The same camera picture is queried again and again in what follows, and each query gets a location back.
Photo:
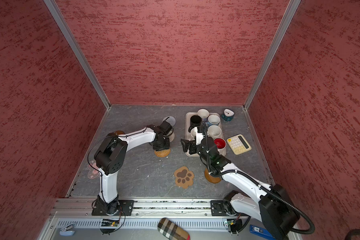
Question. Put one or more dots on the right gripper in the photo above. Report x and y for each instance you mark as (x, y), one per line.
(192, 143)

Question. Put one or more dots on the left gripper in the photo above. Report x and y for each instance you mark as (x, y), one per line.
(155, 147)

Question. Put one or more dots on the multicolour woven round coaster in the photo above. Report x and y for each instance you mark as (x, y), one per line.
(172, 137)

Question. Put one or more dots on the rattan round coaster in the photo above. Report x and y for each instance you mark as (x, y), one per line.
(162, 153)

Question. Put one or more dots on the grey woven round coaster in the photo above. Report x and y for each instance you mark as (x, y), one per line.
(171, 120)

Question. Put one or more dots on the pink flower coaster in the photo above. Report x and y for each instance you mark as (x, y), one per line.
(93, 170)

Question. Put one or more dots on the dark amber round coaster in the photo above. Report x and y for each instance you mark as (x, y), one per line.
(119, 133)

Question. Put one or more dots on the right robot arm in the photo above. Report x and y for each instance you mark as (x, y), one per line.
(269, 204)

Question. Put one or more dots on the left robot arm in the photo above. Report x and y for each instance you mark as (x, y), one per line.
(110, 158)

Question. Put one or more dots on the cork paw print coaster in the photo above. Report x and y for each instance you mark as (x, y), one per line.
(184, 177)

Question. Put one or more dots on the brown wooden round coaster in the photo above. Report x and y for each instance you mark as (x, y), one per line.
(210, 178)

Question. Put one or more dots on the black mug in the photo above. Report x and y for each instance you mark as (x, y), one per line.
(195, 121)

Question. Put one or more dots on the white mug middle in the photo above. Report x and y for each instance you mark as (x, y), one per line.
(214, 131)

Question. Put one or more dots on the red interior mug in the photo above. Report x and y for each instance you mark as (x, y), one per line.
(220, 144)

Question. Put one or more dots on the beige tray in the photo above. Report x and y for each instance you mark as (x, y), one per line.
(188, 135)

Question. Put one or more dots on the white mug back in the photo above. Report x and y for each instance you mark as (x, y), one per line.
(203, 114)

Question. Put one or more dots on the white blue mug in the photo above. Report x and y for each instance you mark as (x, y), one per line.
(213, 120)

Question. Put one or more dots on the yellow calculator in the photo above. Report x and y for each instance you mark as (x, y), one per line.
(238, 144)

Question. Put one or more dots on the teal cat mug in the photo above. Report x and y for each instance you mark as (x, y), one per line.
(227, 115)

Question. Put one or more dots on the plaid case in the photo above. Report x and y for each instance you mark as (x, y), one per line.
(172, 231)

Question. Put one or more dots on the blue tool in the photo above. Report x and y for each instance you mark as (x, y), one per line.
(261, 232)

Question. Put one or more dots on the small stapler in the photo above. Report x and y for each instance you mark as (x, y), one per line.
(68, 230)

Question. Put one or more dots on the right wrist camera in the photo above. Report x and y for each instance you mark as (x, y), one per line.
(199, 136)

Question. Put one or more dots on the white mug with handle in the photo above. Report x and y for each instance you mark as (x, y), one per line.
(193, 132)

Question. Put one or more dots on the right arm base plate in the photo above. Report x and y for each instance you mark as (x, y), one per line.
(222, 208)

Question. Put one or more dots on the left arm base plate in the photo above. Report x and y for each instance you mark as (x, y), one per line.
(115, 208)

